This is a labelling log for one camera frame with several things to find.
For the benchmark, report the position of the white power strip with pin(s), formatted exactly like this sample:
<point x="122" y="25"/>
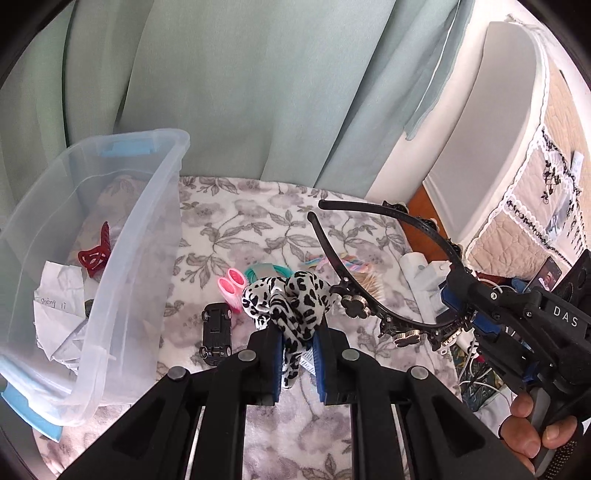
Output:
<point x="413" y="270"/>

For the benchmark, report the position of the clear plastic storage container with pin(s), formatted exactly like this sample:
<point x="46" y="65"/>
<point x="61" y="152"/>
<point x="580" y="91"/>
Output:
<point x="138" y="230"/>

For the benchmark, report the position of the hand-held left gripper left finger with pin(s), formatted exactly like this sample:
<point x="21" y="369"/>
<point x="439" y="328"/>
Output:
<point x="275" y="364"/>

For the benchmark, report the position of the person's right hand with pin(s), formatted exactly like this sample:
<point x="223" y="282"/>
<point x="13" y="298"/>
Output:
<point x="519" y="436"/>

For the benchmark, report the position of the pale green curtain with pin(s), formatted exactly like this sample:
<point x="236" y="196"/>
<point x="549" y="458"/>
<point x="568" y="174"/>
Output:
<point x="277" y="92"/>

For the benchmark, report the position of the smartphone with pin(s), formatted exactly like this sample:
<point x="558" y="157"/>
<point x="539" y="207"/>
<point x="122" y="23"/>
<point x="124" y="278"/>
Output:
<point x="547" y="277"/>

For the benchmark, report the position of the bag of cotton swabs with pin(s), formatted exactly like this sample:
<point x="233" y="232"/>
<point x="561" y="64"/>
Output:
<point x="376" y="286"/>

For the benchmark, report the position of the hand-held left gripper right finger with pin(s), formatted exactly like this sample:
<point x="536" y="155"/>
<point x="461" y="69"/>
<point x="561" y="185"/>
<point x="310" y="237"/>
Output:
<point x="321" y="369"/>

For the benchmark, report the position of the beige quilted lace cover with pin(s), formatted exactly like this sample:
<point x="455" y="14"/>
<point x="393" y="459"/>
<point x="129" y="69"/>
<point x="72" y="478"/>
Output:
<point x="517" y="221"/>

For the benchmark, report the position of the black toy car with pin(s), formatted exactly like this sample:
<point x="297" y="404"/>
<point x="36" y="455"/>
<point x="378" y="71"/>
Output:
<point x="217" y="327"/>

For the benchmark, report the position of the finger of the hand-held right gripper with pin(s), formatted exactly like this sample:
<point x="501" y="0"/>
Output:
<point x="508" y="355"/>
<point x="475" y="288"/>

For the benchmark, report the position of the red hair claw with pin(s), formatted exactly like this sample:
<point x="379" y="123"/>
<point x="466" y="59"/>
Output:
<point x="94" y="258"/>

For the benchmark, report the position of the black studded headband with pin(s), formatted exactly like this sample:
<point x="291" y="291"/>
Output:
<point x="353" y="305"/>

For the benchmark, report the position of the white paper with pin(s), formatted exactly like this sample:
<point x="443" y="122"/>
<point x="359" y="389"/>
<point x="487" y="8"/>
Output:
<point x="55" y="295"/>

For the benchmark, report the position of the leopard print scrunchie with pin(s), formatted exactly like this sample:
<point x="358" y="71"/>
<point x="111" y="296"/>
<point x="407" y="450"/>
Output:
<point x="295" y="295"/>

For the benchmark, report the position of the white padded headboard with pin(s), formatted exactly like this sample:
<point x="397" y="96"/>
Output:
<point x="485" y="138"/>

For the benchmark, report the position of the pink hair roller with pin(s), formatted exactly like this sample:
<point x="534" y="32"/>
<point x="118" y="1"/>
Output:
<point x="237" y="278"/>
<point x="227" y="290"/>

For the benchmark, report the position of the white paper slip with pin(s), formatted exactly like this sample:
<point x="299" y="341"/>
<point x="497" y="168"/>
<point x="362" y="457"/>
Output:
<point x="577" y="164"/>

